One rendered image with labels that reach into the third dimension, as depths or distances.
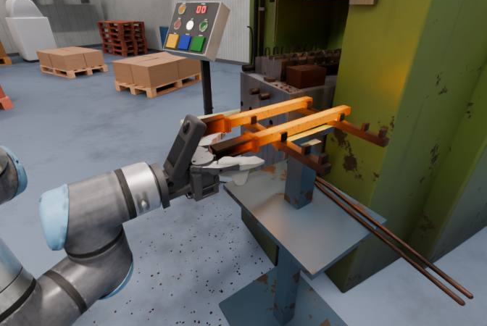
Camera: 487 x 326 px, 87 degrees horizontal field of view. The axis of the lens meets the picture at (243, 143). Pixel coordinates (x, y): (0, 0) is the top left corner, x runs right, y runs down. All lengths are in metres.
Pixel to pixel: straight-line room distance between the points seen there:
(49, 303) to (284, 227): 0.51
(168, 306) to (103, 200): 1.00
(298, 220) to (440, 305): 0.99
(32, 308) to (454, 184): 1.37
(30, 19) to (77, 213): 7.55
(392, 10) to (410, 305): 1.22
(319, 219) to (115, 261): 0.52
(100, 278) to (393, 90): 0.85
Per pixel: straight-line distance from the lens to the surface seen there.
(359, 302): 1.47
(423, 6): 0.86
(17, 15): 7.90
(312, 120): 0.68
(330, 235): 0.75
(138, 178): 0.46
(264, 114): 0.72
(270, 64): 1.11
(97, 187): 0.46
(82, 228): 0.46
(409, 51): 0.87
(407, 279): 1.64
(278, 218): 0.76
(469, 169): 1.36
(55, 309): 0.51
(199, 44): 1.42
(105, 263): 0.52
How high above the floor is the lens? 1.18
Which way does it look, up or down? 28 degrees down
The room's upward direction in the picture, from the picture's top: straight up
